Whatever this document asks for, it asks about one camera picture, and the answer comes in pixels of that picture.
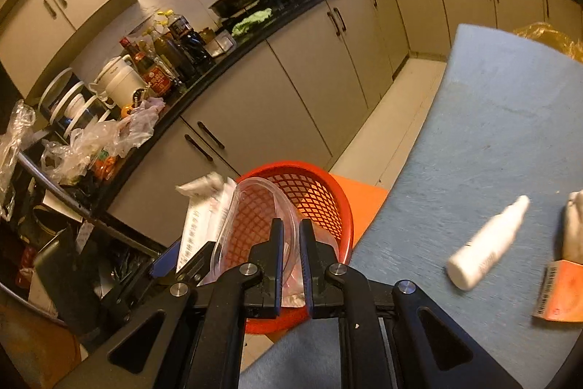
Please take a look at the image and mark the green vegetable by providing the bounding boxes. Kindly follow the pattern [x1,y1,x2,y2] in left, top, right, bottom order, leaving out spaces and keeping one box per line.
[231,7,273,37]

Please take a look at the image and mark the white electric kettle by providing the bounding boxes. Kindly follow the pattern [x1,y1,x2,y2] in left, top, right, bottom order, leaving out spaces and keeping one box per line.
[88,55,147,109]

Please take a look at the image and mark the orange snack wrapper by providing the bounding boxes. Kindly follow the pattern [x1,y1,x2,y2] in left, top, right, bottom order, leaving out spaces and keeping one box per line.
[532,260,583,322]

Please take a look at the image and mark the clear plastic container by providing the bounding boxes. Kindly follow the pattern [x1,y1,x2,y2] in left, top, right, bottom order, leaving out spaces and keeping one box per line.
[200,177,306,310]

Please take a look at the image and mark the white plastic bottle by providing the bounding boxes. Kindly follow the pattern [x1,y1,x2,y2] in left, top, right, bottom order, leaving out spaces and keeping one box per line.
[446,194,531,292]

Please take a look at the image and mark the black kitchen countertop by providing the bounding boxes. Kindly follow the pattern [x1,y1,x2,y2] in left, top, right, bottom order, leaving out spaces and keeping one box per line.
[59,0,583,207]

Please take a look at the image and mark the pile of plastic bags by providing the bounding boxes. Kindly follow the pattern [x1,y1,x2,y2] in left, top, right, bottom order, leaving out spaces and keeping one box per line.
[41,97,167,186]

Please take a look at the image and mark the beige lower kitchen cabinets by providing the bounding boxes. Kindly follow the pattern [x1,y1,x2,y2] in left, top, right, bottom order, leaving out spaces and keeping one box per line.
[107,0,583,248]

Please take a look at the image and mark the orange stool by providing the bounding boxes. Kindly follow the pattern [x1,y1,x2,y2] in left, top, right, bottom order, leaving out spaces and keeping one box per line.
[328,172,390,250]

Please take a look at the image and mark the small metal container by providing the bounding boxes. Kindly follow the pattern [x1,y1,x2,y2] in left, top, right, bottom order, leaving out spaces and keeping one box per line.
[205,29,238,58]

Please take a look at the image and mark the metal tube frame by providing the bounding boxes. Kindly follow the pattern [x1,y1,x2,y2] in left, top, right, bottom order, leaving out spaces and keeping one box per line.
[16,152,165,258]

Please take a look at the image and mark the red plastic basket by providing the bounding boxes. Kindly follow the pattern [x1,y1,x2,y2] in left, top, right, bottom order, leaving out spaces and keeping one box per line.
[221,161,355,335]

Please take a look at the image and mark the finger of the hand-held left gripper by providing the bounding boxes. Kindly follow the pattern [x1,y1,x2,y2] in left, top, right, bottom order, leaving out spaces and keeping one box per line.
[174,240,217,286]

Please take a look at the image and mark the clear plastic bag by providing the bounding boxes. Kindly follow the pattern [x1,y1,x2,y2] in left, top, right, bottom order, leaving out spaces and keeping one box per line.
[0,100,37,221]

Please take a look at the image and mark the dish rack with white plates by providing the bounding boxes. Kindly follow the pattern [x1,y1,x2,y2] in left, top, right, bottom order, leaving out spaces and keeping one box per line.
[39,67,114,135]

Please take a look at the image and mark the white printed paper packet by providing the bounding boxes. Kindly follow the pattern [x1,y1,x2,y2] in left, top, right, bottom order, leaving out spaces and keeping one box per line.
[177,182,238,272]

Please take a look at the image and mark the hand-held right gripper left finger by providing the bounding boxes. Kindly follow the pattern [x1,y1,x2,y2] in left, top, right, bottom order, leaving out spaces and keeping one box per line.
[55,218,285,389]

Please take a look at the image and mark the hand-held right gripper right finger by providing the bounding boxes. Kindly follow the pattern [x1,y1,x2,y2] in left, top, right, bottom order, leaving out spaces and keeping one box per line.
[300,218,524,389]

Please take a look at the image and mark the black bag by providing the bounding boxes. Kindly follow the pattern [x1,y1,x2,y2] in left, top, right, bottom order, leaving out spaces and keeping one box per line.
[32,227,107,337]

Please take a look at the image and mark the row of sauce bottles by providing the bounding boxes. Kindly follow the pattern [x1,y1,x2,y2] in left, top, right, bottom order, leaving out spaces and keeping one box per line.
[119,8,216,99]

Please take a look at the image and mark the yellow plastic bag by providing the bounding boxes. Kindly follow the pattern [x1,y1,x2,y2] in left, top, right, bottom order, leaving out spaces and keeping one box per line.
[514,22,583,62]

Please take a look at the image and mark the crumpled white tissue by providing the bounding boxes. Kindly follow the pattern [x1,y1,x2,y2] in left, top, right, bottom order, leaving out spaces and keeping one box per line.
[175,171,225,198]

